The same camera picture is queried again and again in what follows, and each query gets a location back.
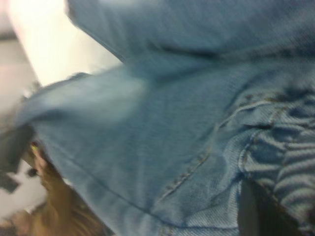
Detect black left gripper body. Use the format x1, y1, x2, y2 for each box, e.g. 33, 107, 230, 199
0, 125, 34, 173

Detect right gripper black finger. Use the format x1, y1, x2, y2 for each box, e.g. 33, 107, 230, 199
237, 180, 303, 236

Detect blue denim kids jeans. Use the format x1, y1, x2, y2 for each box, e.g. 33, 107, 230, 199
0, 0, 315, 236

